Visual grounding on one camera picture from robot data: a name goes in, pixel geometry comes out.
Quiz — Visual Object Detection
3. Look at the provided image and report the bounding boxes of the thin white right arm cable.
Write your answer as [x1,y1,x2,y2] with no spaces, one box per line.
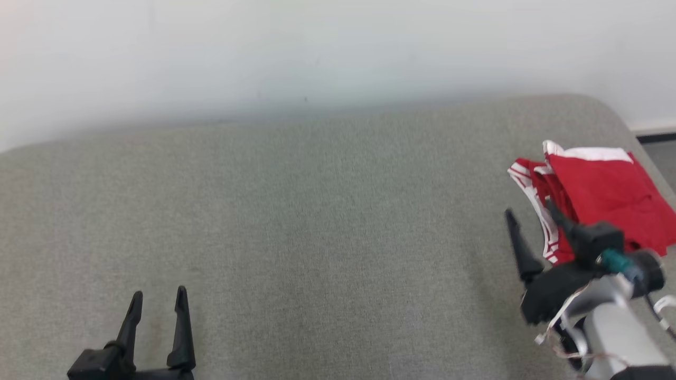
[534,284,591,346]

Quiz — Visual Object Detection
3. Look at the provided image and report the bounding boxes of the white wall baseboard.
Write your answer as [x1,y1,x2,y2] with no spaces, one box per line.
[628,124,676,138]

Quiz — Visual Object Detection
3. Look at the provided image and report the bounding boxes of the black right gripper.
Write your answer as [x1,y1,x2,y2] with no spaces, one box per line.
[504,198,603,325]

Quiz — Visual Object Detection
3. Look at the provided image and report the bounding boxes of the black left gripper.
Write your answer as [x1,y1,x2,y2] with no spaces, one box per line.
[114,286,196,380]

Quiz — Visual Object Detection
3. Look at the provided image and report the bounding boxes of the red white basketball shorts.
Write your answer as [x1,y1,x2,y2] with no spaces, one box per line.
[543,140,676,258]

